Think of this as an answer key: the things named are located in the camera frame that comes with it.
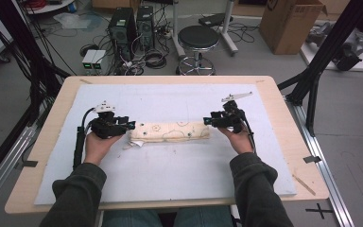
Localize clear plastic bag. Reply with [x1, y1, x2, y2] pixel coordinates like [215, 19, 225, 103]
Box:
[53, 11, 103, 31]

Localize black metal frame stand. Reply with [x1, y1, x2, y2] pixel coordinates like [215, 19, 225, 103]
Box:
[277, 0, 363, 137]

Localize white foam mat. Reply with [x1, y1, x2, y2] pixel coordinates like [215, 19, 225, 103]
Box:
[34, 83, 298, 206]

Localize black flat case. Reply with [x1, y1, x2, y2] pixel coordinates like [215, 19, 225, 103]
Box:
[198, 12, 234, 27]

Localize thin wooden stick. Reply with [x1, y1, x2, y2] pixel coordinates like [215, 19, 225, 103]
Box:
[292, 174, 317, 197]

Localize black metal frame with cables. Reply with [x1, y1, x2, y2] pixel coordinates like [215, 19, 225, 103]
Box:
[0, 0, 72, 127]

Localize person's right hand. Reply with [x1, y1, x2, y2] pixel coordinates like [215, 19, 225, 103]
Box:
[218, 124, 255, 155]

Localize wooden table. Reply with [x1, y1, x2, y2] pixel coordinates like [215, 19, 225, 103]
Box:
[4, 75, 330, 216]

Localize person's left hand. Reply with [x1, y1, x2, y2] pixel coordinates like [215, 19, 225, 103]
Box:
[84, 131, 124, 166]

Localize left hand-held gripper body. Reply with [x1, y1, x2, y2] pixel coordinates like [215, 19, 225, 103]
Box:
[90, 100, 128, 140]

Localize white power supply unit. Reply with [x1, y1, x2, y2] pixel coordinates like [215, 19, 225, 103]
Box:
[92, 49, 108, 73]
[81, 49, 98, 73]

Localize coiled black cables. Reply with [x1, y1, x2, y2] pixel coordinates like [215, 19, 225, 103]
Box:
[144, 49, 168, 70]

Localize person's left leg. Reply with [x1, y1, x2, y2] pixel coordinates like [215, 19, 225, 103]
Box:
[102, 209, 164, 227]

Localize black round stool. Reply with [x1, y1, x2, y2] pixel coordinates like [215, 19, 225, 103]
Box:
[175, 25, 220, 76]

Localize person's right leg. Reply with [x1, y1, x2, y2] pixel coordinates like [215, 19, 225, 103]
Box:
[173, 205, 234, 227]

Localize white desk leg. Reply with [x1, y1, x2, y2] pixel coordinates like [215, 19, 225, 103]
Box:
[220, 0, 239, 57]
[171, 0, 187, 60]

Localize white round table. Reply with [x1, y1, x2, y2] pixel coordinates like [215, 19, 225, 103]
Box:
[23, 0, 77, 15]

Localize person's leg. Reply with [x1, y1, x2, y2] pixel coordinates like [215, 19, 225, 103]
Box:
[102, 209, 164, 227]
[173, 205, 234, 227]

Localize brown cardboard box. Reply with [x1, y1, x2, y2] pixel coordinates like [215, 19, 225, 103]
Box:
[258, 0, 328, 56]

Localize slim black computer tower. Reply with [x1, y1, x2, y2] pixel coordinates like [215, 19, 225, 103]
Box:
[135, 5, 156, 51]

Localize cream towel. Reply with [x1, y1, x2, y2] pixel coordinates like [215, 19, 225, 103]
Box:
[124, 121, 211, 149]

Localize large black computer tower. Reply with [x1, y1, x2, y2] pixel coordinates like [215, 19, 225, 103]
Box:
[107, 7, 137, 61]

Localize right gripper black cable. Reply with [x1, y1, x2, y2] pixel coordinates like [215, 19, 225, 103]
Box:
[240, 110, 257, 154]

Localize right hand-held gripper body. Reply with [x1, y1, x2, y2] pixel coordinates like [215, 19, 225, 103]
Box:
[216, 91, 253, 133]

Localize aluminium rail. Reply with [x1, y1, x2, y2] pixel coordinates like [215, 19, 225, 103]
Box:
[0, 126, 39, 216]
[285, 96, 355, 227]

